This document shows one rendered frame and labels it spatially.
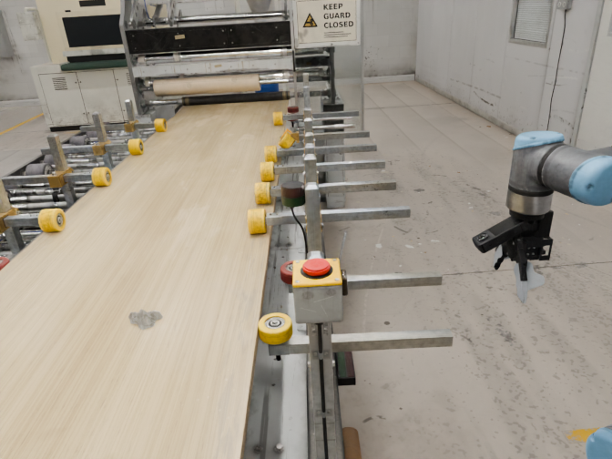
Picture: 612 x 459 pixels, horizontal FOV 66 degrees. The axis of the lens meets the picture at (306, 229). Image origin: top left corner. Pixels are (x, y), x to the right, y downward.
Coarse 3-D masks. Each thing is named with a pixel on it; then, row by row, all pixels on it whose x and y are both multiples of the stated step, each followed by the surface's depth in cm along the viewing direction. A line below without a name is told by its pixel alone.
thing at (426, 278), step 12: (348, 276) 135; (360, 276) 134; (372, 276) 134; (384, 276) 134; (396, 276) 133; (408, 276) 133; (420, 276) 133; (432, 276) 132; (348, 288) 133; (360, 288) 133; (372, 288) 134
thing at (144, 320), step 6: (132, 312) 115; (138, 312) 115; (144, 312) 114; (150, 312) 115; (156, 312) 114; (132, 318) 113; (138, 318) 114; (144, 318) 112; (150, 318) 114; (156, 318) 114; (138, 324) 112; (144, 324) 111; (150, 324) 111
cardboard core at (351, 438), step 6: (342, 432) 181; (348, 432) 180; (354, 432) 181; (348, 438) 178; (354, 438) 178; (348, 444) 175; (354, 444) 176; (348, 450) 173; (354, 450) 173; (360, 450) 176; (348, 456) 171; (354, 456) 171; (360, 456) 173
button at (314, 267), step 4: (308, 260) 69; (312, 260) 69; (316, 260) 69; (320, 260) 69; (324, 260) 69; (304, 264) 68; (308, 264) 68; (312, 264) 68; (316, 264) 68; (320, 264) 68; (324, 264) 68; (328, 264) 68; (304, 268) 68; (308, 268) 67; (312, 268) 67; (316, 268) 67; (320, 268) 67; (324, 268) 67; (328, 268) 67; (308, 272) 67; (312, 272) 67; (316, 272) 67; (320, 272) 67; (324, 272) 67
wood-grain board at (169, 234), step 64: (192, 128) 294; (256, 128) 284; (128, 192) 196; (192, 192) 192; (64, 256) 147; (128, 256) 145; (192, 256) 142; (256, 256) 140; (0, 320) 118; (64, 320) 116; (128, 320) 115; (192, 320) 113; (256, 320) 112; (0, 384) 97; (64, 384) 96; (128, 384) 95; (192, 384) 94; (0, 448) 82; (64, 448) 82; (128, 448) 81; (192, 448) 80
